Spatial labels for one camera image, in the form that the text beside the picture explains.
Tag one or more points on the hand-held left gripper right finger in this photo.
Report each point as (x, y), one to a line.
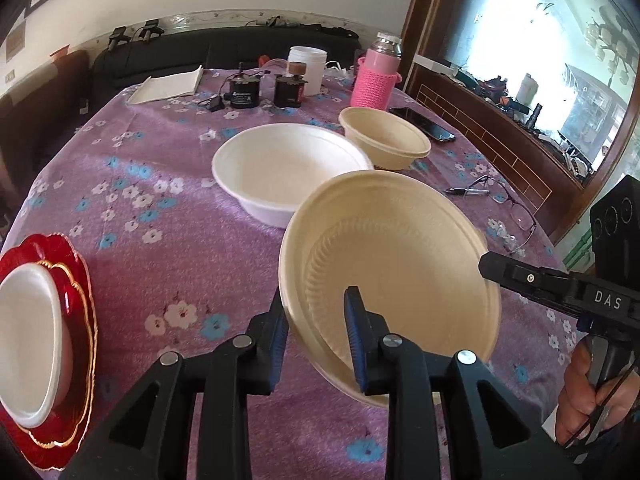
(352, 340)

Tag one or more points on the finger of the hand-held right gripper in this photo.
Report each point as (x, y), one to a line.
(520, 275)

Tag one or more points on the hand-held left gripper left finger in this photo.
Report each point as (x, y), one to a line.
(277, 355)

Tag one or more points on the beige disposable bowl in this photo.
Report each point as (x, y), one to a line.
(400, 240)
(385, 132)

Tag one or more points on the white foam bowl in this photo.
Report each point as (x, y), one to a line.
(285, 160)
(25, 340)

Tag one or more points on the red gold-rimmed plate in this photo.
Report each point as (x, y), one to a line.
(72, 320)

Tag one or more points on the large red glass bowl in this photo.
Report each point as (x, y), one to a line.
(45, 247)

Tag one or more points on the person's right hand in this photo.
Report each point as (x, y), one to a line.
(575, 400)

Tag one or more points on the eyeglasses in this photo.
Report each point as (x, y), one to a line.
(506, 201)

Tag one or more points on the black pen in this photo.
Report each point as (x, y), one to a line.
(465, 191)

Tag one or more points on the black smartphone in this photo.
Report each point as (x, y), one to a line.
(425, 125)

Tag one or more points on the white bottle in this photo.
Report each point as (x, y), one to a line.
(526, 89)

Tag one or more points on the pink thermos bottle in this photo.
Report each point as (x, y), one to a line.
(375, 80)

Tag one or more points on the black boxy motor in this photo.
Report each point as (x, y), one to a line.
(287, 92)

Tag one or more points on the black power adapter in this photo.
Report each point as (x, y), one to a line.
(215, 104)

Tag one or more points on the black cylindrical motor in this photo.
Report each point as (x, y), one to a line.
(242, 92)

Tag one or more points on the white plastic container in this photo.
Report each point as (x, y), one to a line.
(310, 67)

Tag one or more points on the red bag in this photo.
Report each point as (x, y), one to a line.
(263, 61)

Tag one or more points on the white paper pad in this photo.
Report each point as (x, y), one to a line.
(165, 85)

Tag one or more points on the black sofa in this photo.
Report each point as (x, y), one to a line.
(175, 50)

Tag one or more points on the brown armchair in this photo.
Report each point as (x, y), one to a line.
(50, 90)

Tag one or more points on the black clamp device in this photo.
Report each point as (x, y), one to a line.
(150, 29)
(118, 37)

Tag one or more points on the wooden window frame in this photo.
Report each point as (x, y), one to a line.
(430, 35)

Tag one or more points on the small wall plaque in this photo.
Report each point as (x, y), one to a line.
(15, 43)

